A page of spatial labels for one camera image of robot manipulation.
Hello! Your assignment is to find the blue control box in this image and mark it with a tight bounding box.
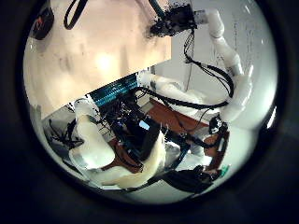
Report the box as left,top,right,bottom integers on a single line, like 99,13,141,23
88,73,139,108

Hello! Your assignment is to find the brown wooden desk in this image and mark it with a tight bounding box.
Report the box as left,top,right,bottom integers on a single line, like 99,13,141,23
102,97,232,175

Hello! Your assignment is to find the black electronics box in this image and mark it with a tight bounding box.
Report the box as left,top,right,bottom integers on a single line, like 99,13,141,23
111,102,161,163

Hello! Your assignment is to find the green exit sign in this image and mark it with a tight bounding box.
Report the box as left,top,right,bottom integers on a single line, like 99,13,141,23
220,164,231,178

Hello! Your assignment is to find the thick black cable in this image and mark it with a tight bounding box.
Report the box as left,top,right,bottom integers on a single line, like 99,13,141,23
132,87,230,110

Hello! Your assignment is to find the thin black cable bundle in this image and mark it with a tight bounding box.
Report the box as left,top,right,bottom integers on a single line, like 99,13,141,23
182,29,235,99

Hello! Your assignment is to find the black cable loop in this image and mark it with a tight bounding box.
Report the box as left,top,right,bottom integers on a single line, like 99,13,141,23
63,0,89,31

